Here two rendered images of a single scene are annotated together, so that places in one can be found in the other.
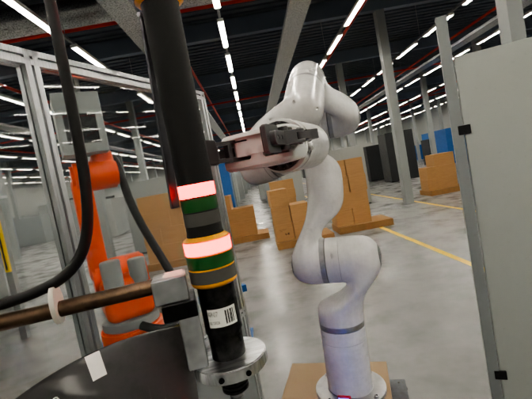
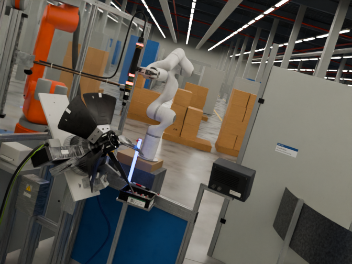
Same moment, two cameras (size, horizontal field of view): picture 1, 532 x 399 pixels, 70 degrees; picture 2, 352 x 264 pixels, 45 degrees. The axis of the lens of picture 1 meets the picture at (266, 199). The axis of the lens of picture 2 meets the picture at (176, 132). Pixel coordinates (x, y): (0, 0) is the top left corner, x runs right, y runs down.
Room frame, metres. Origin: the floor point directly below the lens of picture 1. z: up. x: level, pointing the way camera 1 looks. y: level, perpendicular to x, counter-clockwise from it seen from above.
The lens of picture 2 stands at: (-2.29, -0.28, 1.75)
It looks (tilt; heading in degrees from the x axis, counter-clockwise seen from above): 9 degrees down; 0
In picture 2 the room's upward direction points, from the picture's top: 16 degrees clockwise
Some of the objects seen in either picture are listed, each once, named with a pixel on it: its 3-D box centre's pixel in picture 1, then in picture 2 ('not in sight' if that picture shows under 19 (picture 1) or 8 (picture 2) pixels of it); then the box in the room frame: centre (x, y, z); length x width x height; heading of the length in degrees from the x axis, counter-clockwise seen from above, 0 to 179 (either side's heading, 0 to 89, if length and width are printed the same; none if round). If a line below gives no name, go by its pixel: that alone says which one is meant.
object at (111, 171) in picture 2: not in sight; (106, 169); (0.41, 0.07, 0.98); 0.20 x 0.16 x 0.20; 67
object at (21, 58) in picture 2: not in sight; (24, 58); (0.22, 0.67, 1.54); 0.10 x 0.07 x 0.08; 102
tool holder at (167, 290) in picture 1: (210, 318); (124, 93); (0.35, 0.07, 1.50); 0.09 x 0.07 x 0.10; 102
